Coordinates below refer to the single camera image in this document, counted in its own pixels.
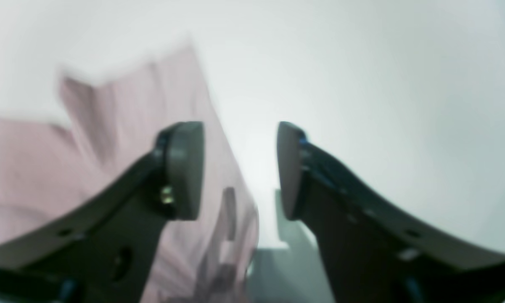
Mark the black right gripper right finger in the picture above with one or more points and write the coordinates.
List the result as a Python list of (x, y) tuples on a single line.
[(371, 250)]

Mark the pink T-shirt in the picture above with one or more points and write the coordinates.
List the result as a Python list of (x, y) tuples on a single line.
[(47, 170)]

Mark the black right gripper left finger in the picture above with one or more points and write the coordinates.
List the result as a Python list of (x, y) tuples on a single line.
[(102, 252)]

